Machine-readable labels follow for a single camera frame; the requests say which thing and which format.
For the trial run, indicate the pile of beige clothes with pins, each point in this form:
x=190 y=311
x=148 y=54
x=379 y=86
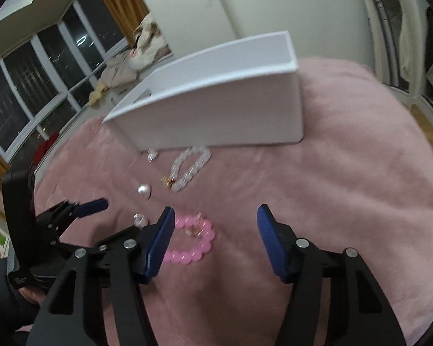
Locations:
x=149 y=47

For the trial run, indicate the open wardrobe with clothes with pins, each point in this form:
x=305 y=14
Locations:
x=402 y=35

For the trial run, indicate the red cloth item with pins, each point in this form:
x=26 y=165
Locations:
x=43 y=148

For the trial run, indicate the small silver flower earring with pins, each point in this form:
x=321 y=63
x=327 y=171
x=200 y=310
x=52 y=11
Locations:
x=152 y=155

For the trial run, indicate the silver curved earring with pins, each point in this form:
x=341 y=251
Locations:
x=144 y=190

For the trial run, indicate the window with white frame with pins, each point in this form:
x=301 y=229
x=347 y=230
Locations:
x=52 y=53

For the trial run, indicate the white drawer cabinet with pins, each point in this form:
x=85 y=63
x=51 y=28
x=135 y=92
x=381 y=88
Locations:
x=101 y=108

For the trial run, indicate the pink fluffy blanket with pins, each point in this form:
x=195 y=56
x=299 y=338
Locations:
x=362 y=177

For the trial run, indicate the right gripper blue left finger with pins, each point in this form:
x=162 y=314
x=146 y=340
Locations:
x=153 y=242

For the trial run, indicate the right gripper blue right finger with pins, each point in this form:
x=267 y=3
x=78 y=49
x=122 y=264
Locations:
x=277 y=239

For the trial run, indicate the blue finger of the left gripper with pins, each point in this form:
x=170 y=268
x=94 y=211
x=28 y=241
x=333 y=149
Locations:
x=90 y=208

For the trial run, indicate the white plastic storage bin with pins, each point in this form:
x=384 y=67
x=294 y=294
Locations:
x=245 y=92

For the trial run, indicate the white bead bracelet gold charm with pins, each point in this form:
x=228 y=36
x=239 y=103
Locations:
x=186 y=166

